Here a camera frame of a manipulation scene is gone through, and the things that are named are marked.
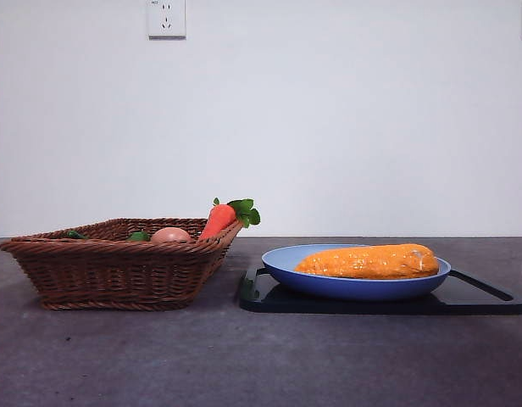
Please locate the yellow-orange corn cob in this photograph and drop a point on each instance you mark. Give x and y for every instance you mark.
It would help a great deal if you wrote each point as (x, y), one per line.
(367, 263)

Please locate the blue round plate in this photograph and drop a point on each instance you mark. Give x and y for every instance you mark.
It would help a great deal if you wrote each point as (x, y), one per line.
(354, 288)

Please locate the brown wicker basket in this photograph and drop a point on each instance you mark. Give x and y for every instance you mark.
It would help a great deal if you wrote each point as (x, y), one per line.
(117, 271)

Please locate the orange carrot with green leaves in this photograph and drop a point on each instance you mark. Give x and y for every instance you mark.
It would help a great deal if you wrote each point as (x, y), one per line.
(218, 220)

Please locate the brown egg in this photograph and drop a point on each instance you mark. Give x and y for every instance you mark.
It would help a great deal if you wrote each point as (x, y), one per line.
(171, 235)

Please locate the small green vegetable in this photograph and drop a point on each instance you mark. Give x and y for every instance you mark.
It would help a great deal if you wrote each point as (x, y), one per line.
(138, 237)

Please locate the black rectangular tray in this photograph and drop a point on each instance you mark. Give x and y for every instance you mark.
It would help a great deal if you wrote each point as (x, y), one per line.
(477, 303)

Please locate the white wall socket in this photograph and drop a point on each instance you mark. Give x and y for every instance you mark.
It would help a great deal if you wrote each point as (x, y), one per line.
(167, 19)

